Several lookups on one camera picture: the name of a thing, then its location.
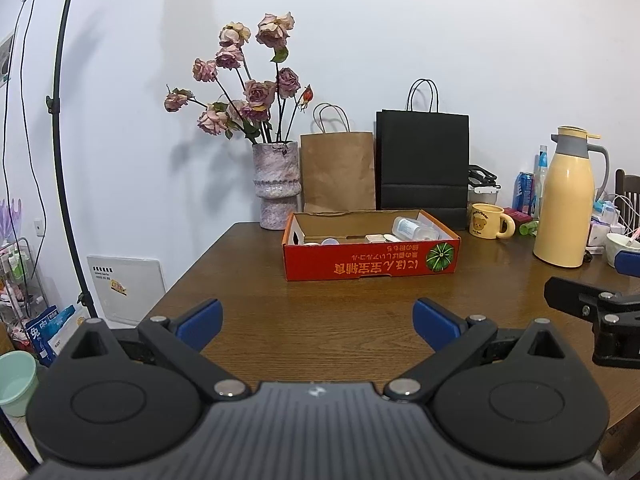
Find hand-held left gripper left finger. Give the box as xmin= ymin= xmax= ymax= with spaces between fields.
xmin=57 ymin=298 xmax=252 ymax=402

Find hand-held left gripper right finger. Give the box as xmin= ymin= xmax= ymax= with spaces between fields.
xmin=384 ymin=298 xmax=581 ymax=403

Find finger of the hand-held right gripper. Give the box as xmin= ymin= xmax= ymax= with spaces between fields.
xmin=544 ymin=276 xmax=640 ymax=319
xmin=614 ymin=249 xmax=640 ymax=279

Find red cardboard box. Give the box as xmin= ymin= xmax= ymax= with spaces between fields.
xmin=282 ymin=209 xmax=461 ymax=282

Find clear plastic jar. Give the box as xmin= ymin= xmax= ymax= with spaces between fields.
xmin=391 ymin=216 xmax=440 ymax=242

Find white bowl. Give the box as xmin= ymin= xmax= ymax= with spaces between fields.
xmin=606 ymin=233 xmax=640 ymax=269

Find light blue package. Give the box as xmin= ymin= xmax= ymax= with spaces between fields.
xmin=592 ymin=200 xmax=621 ymax=224

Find dark wooden chair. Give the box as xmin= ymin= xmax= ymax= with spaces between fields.
xmin=614 ymin=169 xmax=640 ymax=236

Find yellow thermos jug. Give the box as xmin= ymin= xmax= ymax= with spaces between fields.
xmin=533 ymin=126 xmax=611 ymax=269

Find white board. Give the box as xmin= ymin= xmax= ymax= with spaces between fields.
xmin=86 ymin=255 xmax=166 ymax=327

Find yellow bear mug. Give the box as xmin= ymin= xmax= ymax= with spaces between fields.
xmin=468 ymin=203 xmax=516 ymax=240

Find blue drink can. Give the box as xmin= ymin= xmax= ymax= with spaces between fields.
xmin=514 ymin=171 xmax=536 ymax=216

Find clear glass bottle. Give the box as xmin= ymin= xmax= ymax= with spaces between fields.
xmin=532 ymin=145 xmax=550 ymax=219

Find blue and white package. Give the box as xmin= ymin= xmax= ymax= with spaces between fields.
xmin=24 ymin=305 xmax=76 ymax=367

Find mottled pink ceramic vase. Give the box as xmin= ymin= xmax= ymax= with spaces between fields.
xmin=251 ymin=141 xmax=304 ymax=231

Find black paper bag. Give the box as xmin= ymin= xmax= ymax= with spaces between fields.
xmin=375 ymin=79 xmax=471 ymax=231

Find brown paper bag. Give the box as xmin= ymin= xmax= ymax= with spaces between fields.
xmin=300 ymin=103 xmax=377 ymax=214

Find metal storage rack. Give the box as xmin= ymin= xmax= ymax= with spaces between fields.
xmin=0 ymin=237 xmax=46 ymax=346

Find green plastic bucket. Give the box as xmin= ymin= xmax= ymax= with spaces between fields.
xmin=0 ymin=351 xmax=40 ymax=419

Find dried pink roses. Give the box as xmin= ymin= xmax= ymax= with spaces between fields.
xmin=165 ymin=11 xmax=314 ymax=144

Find black light stand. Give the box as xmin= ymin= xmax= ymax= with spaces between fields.
xmin=45 ymin=0 xmax=99 ymax=319

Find white cable bundle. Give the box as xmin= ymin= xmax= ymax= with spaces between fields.
xmin=595 ymin=187 xmax=640 ymax=236

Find black power cable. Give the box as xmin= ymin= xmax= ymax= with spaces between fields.
xmin=0 ymin=0 xmax=49 ymax=241

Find grey wall poster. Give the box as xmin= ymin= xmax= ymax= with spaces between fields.
xmin=0 ymin=30 xmax=16 ymax=86

